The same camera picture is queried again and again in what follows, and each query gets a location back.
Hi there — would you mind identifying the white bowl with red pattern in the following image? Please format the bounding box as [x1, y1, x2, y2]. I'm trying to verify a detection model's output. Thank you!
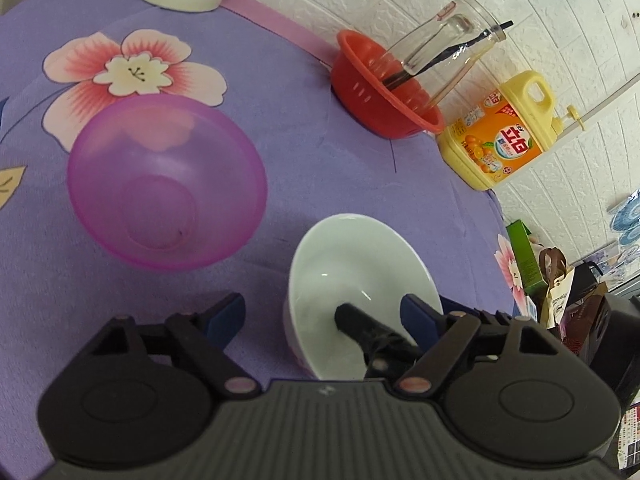
[282, 213, 443, 381]

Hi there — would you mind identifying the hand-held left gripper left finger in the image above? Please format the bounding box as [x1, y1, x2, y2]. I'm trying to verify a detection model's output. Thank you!
[87, 292, 263, 401]

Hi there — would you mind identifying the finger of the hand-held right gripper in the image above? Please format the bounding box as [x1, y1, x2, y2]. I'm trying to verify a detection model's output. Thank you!
[440, 299, 513, 323]
[334, 302, 421, 378]

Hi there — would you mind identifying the yellow dish soap bottle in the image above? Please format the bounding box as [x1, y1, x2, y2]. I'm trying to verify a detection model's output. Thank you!
[436, 70, 587, 191]

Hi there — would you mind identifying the purple floral tablecloth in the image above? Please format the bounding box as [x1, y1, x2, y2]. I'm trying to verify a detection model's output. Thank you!
[0, 0, 538, 480]

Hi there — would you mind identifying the red plastic basket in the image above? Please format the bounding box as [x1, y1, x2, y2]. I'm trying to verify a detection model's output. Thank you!
[330, 29, 447, 140]

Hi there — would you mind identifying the brown bag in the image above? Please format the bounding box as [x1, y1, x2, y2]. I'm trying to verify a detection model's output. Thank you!
[557, 292, 608, 356]

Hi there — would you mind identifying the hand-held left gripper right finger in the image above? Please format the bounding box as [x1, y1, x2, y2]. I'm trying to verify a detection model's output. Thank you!
[392, 294, 566, 401]

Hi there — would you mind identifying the green box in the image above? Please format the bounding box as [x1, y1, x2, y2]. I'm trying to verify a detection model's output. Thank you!
[506, 220, 549, 295]

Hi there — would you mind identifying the large blue paper fan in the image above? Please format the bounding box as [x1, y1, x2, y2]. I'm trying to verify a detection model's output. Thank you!
[611, 195, 640, 235]

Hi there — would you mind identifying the beige tote bag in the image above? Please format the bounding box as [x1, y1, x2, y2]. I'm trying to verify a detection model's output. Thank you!
[537, 246, 576, 331]

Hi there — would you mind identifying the black straw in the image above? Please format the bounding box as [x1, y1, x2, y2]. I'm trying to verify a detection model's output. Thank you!
[382, 20, 514, 88]

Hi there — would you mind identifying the purple translucent plastic bowl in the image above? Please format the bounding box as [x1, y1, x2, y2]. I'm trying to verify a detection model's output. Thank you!
[67, 96, 269, 272]

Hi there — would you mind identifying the white wall cable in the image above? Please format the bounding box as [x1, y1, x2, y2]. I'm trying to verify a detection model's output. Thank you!
[565, 72, 640, 133]

